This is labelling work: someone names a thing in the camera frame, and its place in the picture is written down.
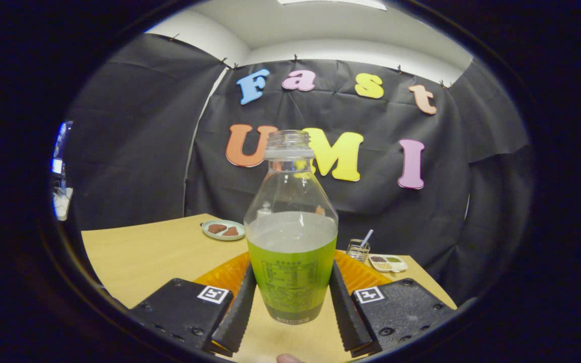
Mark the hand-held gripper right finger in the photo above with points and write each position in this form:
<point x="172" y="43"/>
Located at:
<point x="346" y="312"/>

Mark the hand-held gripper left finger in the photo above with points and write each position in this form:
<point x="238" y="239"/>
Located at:
<point x="237" y="312"/>

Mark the clear juice bottle green label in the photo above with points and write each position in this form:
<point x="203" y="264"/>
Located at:
<point x="293" y="232"/>

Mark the white divided snack tray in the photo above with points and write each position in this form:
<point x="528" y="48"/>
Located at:
<point x="389" y="263"/>

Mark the pale green plate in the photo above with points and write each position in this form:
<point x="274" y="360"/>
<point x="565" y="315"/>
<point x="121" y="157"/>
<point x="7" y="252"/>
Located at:
<point x="222" y="238"/>

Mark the pale drinking straw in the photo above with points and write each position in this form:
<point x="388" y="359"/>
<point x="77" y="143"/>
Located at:
<point x="366" y="238"/>

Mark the brown cookie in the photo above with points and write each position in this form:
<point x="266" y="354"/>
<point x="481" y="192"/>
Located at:
<point x="217" y="228"/>
<point x="230" y="231"/>

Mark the wooden table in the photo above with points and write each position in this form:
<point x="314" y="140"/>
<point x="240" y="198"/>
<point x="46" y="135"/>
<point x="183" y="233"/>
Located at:
<point x="159" y="257"/>

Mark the white object beside monitor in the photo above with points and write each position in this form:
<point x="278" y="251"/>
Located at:
<point x="62" y="204"/>

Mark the lit monitor screen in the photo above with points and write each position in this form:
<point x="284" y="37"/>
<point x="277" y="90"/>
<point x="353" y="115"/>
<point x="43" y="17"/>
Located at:
<point x="61" y="148"/>

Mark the ceiling light panel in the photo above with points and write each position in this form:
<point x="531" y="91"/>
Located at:
<point x="336" y="3"/>

